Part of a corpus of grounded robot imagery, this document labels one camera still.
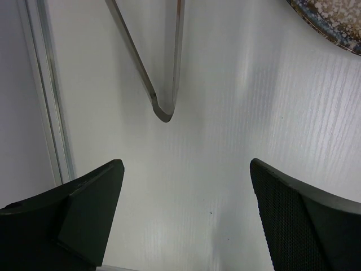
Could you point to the speckled ceramic plate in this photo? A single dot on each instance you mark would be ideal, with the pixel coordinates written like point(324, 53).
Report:
point(337, 21)

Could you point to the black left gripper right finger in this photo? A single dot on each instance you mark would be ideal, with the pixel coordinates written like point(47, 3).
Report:
point(306, 228)

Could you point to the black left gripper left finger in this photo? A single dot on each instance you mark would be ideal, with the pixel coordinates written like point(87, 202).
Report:
point(65, 228)

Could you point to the steel tongs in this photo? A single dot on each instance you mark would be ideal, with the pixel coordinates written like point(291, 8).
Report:
point(163, 101)

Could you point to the aluminium frame rail left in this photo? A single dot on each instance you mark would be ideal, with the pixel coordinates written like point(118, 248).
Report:
point(37, 29)

